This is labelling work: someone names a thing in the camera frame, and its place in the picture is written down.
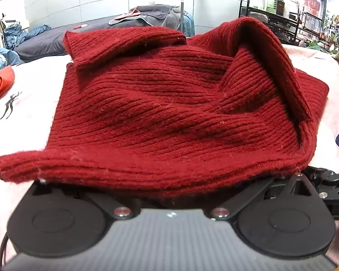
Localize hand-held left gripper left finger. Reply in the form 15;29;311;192
25;181;136;220

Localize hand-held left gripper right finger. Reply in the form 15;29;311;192
210;173;321;222

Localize red knit sweater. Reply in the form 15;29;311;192
0;17;329;199

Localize dark blue clothes pile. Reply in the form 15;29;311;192
2;24;52;50

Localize pink printed blanket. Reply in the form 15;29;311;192
0;44;339;271

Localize black metal rack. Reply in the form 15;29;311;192
238;0;330;46

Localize red lantern decorations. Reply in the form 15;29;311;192
302;0;321;15

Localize orange cloth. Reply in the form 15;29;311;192
0;66;15;108

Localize grey garment pile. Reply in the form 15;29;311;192
14;15;150;60

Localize light blue cloth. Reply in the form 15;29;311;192
0;46;24;75

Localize blue hanging cloth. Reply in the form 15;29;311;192
184;14;196;38

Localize small red cloth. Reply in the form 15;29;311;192
115;9;142;20

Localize black cable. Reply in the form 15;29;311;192
0;230;12;269

